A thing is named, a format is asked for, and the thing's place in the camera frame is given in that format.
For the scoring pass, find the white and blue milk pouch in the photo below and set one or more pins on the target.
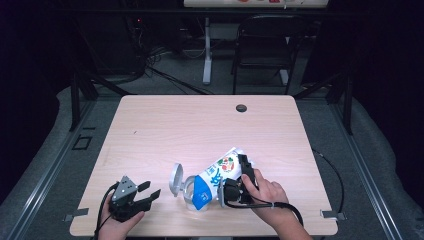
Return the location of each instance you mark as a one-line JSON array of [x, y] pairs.
[[213, 176]]

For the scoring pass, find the grey metal table bracket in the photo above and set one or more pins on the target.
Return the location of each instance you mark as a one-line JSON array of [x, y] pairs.
[[333, 215], [76, 213]]

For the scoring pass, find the dark equipment cabinet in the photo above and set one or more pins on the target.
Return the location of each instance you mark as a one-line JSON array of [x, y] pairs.
[[110, 46]]

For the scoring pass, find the person's right hand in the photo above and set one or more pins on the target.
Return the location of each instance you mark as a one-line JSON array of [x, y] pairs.
[[270, 195]]

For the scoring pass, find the person's left hand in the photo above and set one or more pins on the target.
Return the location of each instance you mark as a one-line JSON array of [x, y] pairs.
[[115, 231]]

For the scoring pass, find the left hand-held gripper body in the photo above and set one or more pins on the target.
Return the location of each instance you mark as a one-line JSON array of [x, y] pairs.
[[125, 206]]

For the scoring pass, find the aluminium floor rail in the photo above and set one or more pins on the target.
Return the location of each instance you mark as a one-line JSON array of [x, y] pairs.
[[366, 176], [43, 186]]

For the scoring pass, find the black table grommet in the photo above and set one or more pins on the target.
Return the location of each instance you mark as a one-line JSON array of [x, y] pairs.
[[241, 108]]

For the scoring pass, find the black metal stand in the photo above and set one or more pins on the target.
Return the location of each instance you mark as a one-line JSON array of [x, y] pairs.
[[75, 106], [347, 110]]

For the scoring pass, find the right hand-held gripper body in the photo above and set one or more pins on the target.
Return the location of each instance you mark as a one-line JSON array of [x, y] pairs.
[[233, 191]]

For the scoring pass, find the black folding chair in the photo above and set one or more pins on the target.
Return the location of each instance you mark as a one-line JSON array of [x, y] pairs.
[[263, 63]]

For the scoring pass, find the clear jug with grey lid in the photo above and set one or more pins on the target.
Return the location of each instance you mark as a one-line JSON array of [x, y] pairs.
[[176, 180]]

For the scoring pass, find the white desk leg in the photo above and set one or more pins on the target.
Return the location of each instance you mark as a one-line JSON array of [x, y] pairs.
[[284, 77], [207, 60]]

